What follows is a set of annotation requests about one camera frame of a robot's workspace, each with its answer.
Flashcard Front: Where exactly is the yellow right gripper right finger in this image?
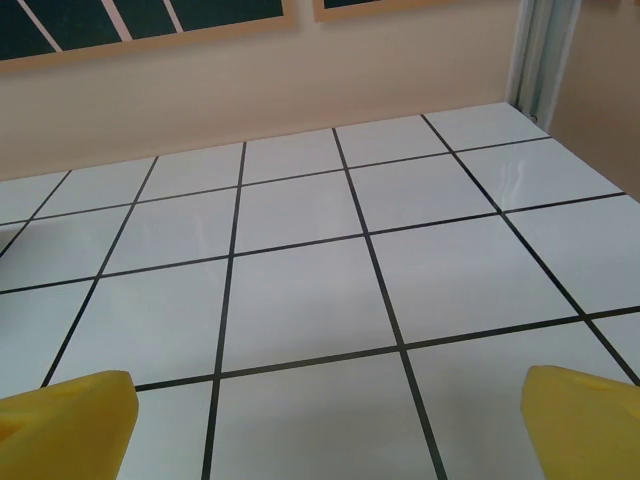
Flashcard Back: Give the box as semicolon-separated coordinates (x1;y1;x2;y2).
521;365;640;480

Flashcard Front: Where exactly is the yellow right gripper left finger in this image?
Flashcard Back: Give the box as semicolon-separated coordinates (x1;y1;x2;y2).
0;370;139;480

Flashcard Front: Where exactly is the aluminium corner post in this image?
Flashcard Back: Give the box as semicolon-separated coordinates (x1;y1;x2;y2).
506;0;577;126

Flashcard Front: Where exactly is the wall panel with pink flowers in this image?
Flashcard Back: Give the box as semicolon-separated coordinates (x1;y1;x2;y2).
0;0;297;75

